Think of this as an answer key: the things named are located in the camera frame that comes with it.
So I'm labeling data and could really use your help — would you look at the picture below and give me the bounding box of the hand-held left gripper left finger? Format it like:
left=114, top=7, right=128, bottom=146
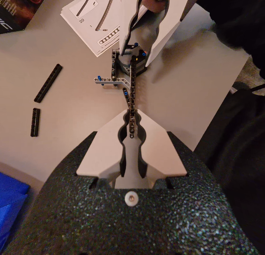
left=76, top=109, right=130, bottom=189

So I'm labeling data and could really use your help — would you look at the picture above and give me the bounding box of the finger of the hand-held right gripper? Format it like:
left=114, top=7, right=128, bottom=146
left=119, top=0, right=146, bottom=56
left=145, top=0, right=198, bottom=67

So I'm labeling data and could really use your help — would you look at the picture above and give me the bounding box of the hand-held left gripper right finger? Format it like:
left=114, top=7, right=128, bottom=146
left=135, top=109, right=188, bottom=189

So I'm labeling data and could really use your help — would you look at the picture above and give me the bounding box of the long black toy beam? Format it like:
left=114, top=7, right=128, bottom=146
left=128, top=59, right=137, bottom=139

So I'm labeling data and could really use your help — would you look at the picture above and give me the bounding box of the grey black toy motor assembly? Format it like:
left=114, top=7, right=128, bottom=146
left=94, top=43, right=148, bottom=110

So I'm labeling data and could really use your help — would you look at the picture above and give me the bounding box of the person's right forearm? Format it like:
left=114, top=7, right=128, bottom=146
left=196, top=0, right=265, bottom=79

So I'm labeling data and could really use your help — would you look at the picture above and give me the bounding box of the grey desk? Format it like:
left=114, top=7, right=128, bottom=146
left=0, top=0, right=250, bottom=189

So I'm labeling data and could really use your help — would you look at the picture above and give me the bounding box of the person's right hand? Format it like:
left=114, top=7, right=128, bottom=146
left=142, top=0, right=166, bottom=13

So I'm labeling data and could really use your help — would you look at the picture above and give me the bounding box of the white instruction booklet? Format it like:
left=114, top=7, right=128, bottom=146
left=60, top=0, right=149, bottom=57

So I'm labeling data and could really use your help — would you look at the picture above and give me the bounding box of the short black toy beam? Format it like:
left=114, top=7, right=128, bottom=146
left=30, top=108, right=41, bottom=137

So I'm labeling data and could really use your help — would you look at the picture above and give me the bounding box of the dark cloth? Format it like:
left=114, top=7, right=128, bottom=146
left=194, top=82, right=265, bottom=253

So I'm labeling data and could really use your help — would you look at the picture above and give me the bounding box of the medium black toy beam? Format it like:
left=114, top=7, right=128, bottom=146
left=34, top=64, right=63, bottom=103

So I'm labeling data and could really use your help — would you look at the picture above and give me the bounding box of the blue plastic bin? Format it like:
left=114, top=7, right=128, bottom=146
left=0, top=172, right=30, bottom=248

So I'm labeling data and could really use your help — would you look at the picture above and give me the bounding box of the dark toy set cardboard box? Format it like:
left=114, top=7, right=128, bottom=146
left=0, top=0, right=51, bottom=35

